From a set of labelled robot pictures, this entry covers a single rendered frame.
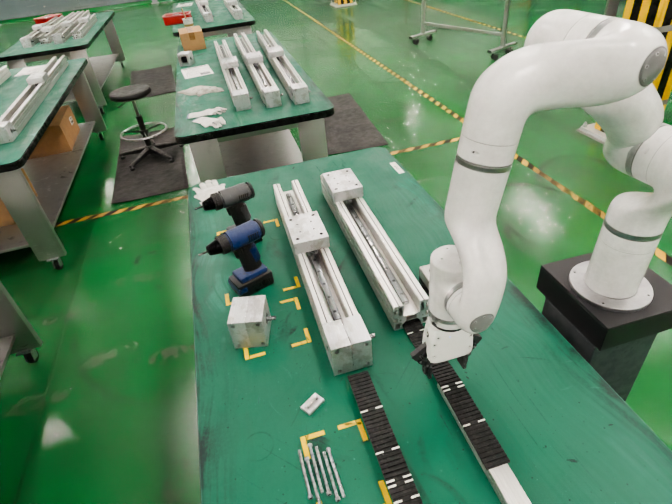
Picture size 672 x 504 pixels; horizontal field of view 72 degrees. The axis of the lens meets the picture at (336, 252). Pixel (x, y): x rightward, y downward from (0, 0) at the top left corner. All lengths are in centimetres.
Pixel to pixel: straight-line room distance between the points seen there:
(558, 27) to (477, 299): 44
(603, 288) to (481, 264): 55
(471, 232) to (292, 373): 60
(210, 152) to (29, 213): 112
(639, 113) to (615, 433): 63
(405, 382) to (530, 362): 31
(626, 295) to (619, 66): 69
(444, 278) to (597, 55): 41
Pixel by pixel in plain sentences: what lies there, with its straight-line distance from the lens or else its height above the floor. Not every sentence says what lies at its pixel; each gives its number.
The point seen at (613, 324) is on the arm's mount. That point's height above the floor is 86.
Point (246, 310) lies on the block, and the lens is 124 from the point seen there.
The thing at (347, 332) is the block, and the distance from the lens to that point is 113.
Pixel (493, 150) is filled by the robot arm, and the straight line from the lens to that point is 75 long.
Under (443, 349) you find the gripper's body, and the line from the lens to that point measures 101.
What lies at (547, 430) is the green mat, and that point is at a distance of 113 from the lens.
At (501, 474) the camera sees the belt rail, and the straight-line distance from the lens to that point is 102.
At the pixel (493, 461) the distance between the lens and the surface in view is 102.
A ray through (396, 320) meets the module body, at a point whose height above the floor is 81.
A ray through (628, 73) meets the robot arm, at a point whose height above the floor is 148.
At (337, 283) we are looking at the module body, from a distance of 128.
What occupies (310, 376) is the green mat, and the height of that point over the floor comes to 78.
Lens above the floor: 169
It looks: 37 degrees down
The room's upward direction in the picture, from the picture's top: 7 degrees counter-clockwise
